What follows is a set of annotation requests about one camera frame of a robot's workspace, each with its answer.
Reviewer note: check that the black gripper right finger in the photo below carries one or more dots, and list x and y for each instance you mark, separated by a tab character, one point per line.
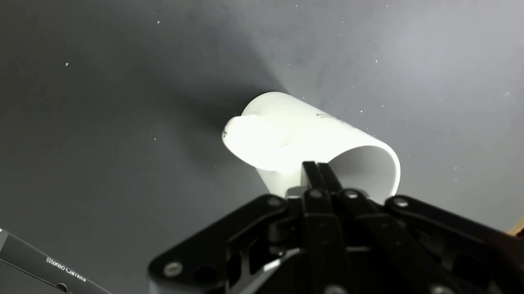
414	246

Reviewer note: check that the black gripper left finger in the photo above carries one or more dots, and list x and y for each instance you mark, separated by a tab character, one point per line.
262	240

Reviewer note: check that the white mug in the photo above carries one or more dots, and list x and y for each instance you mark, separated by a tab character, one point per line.
295	137

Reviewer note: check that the black stereo camera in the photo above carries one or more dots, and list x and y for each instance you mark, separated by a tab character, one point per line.
37	262

